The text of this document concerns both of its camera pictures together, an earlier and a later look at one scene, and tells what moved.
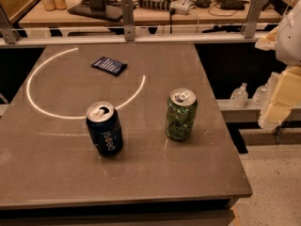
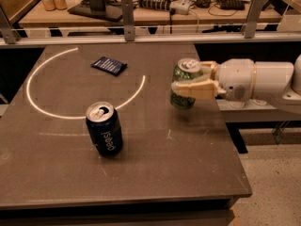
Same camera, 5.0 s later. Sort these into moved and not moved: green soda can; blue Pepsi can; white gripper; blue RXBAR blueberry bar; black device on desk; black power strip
Moved: white gripper; green soda can
Not moved: black device on desk; black power strip; blue Pepsi can; blue RXBAR blueberry bar
